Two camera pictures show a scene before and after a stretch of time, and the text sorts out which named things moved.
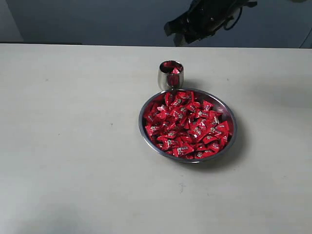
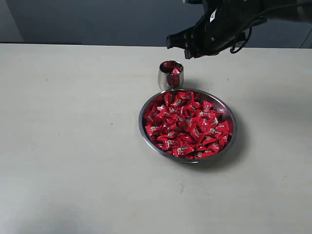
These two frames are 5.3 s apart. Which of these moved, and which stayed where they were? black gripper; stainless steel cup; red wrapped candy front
Moved: black gripper
Stayed: stainless steel cup; red wrapped candy front
